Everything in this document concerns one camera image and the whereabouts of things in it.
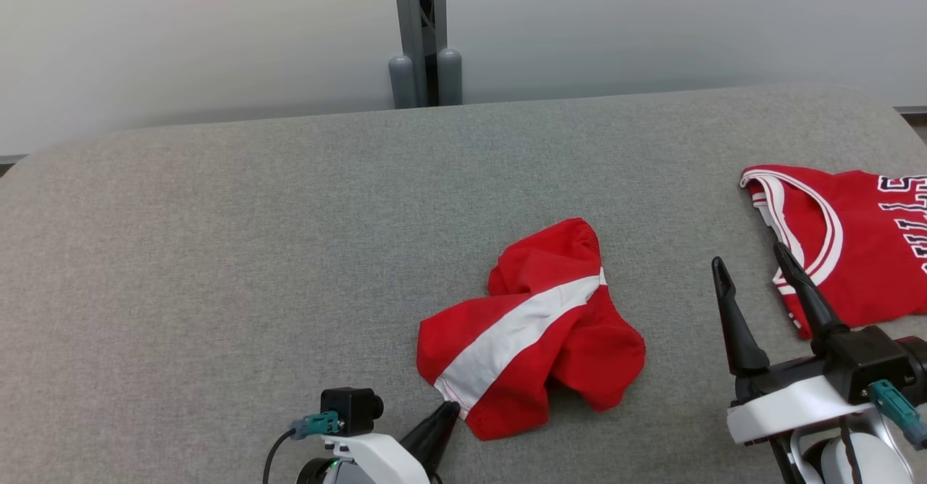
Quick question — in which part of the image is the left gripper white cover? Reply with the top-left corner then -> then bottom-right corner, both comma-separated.
321,400 -> 462,484

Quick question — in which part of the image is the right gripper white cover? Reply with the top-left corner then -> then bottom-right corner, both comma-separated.
711,241 -> 882,448

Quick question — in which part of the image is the red basketball jersey white trim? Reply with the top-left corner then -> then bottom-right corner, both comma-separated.
739,164 -> 927,341

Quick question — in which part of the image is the red shorts white stripe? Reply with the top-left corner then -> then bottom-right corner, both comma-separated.
416,217 -> 647,442

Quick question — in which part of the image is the teal left camera connector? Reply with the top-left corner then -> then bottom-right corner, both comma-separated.
289,411 -> 343,439

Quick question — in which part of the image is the teal camera connector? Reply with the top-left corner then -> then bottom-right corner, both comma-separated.
868,379 -> 927,451
289,411 -> 343,439

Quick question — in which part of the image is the thin black right gripper cable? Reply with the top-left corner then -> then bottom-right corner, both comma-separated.
839,415 -> 864,484

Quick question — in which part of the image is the teal right camera connector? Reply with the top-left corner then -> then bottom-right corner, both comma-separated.
868,379 -> 927,451

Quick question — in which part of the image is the grey partition post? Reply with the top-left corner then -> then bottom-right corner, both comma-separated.
388,0 -> 464,109

